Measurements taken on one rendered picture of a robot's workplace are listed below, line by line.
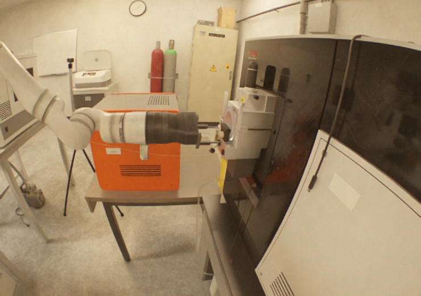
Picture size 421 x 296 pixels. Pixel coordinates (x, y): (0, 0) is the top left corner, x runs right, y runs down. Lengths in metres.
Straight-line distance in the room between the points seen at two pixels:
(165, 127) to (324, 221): 0.36
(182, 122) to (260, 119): 0.18
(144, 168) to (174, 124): 0.54
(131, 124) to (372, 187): 0.44
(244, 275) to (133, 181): 0.66
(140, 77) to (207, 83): 1.33
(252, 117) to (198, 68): 3.10
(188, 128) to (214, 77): 3.20
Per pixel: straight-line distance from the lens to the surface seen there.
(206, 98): 3.63
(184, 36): 3.86
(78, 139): 0.44
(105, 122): 0.43
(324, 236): 0.36
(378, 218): 0.29
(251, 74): 0.46
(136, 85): 3.93
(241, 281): 0.70
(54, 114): 0.45
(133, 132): 0.41
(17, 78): 0.48
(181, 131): 0.41
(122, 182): 0.99
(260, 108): 0.46
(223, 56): 3.61
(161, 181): 0.97
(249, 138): 0.47
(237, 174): 0.54
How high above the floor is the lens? 1.36
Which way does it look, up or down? 24 degrees down
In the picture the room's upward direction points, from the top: 6 degrees clockwise
